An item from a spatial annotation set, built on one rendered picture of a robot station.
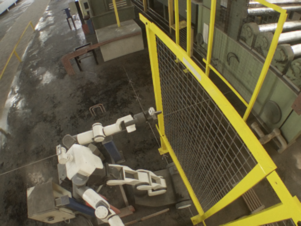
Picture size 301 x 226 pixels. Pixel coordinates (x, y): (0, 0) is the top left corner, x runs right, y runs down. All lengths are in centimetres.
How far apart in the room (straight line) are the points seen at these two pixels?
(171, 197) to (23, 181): 241
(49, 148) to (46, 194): 167
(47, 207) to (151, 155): 159
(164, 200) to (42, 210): 132
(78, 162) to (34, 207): 71
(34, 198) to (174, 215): 157
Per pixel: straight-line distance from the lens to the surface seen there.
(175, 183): 223
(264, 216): 78
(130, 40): 431
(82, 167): 131
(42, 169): 321
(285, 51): 263
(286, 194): 59
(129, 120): 138
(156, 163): 255
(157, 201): 221
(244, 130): 62
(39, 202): 179
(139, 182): 176
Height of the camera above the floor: 233
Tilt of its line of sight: 52 degrees down
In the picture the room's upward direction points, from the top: 8 degrees counter-clockwise
